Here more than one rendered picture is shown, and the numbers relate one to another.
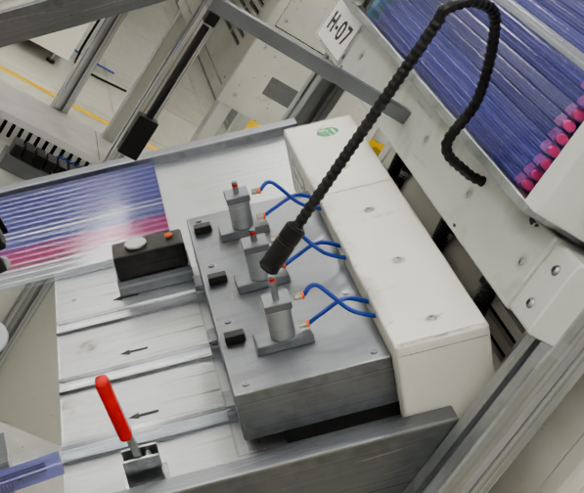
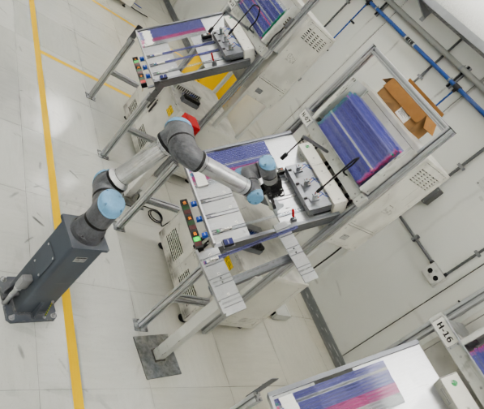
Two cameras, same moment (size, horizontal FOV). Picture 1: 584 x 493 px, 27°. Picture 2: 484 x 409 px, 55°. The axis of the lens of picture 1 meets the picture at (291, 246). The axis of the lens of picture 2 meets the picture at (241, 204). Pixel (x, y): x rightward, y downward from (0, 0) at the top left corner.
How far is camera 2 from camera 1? 1.67 m
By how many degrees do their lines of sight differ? 25
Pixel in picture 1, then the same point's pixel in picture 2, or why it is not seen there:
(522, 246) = (355, 191)
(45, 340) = not seen: hidden behind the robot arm
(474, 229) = (345, 183)
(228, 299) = (301, 188)
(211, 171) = (276, 144)
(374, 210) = (323, 171)
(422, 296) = (336, 194)
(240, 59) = (250, 82)
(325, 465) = (320, 220)
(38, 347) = not seen: hidden behind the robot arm
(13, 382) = not seen: hidden behind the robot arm
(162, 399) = (289, 204)
